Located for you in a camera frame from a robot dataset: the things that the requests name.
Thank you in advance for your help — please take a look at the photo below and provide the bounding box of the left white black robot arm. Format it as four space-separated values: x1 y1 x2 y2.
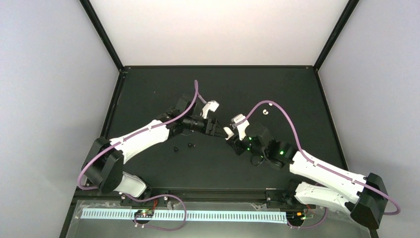
82 96 228 197

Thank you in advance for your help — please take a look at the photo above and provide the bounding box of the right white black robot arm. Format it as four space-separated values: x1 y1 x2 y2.
223 122 388 230

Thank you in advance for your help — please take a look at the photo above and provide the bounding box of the right green circuit board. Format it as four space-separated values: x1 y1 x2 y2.
286 212 314 221

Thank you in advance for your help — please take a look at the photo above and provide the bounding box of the green circuit board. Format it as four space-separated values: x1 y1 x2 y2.
134 209 155 219
286 212 314 221

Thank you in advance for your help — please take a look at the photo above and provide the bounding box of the left green circuit board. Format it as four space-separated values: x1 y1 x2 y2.
134 209 155 219

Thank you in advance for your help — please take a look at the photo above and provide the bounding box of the black enclosure frame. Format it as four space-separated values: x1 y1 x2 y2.
59 0 358 238

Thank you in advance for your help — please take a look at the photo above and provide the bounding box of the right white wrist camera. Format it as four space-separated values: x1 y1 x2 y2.
231 114 250 140

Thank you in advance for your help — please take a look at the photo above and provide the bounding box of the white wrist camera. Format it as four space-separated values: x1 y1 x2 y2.
201 101 219 119
231 114 250 140

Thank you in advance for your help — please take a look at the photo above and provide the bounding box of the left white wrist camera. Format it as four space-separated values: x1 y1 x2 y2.
201 101 219 119

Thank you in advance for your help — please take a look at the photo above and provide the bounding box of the black aluminium mounting rail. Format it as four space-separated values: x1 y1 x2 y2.
71 188 308 211

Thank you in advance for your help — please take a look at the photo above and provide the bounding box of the white perforated cable duct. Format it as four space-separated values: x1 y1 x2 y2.
79 208 287 224

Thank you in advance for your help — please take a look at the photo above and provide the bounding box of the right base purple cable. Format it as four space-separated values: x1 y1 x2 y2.
286 207 329 230

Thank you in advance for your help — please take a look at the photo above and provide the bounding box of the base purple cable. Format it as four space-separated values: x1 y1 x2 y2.
126 193 188 232
286 207 329 230

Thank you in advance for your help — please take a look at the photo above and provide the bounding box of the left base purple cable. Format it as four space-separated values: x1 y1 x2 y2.
126 193 188 232

